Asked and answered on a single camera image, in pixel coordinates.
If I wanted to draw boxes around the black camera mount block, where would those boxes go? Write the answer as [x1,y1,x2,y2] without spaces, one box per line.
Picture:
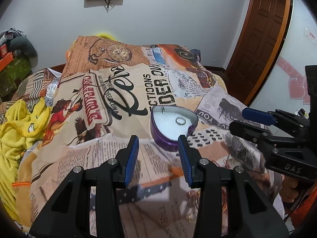
[305,65,317,120]

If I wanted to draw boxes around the right hand holding gripper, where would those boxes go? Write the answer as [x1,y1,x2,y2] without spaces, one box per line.
[280,176,299,203]

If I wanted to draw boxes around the newspaper print blanket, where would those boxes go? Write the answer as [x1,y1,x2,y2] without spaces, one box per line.
[1,36,282,237]

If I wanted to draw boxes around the white wardrobe door heart stickers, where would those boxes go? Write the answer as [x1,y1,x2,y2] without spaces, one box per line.
[250,0,316,113]

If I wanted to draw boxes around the yellow pillow behind blanket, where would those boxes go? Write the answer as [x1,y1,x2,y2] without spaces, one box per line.
[96,33,116,41]

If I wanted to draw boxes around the yellow cloth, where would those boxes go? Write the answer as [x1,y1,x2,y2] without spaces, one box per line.
[1,98,51,228]

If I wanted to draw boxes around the orange sleeve forearm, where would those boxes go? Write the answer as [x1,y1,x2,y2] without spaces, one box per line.
[290,190,316,228]

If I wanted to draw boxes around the brown wooden door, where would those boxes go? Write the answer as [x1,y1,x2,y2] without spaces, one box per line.
[225,0,292,105]

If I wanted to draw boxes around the pile of clothes and boxes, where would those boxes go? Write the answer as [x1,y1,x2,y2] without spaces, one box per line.
[1,28,38,99]

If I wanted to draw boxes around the purple heart jewelry tin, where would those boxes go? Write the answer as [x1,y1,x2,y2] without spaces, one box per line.
[150,105,198,152]

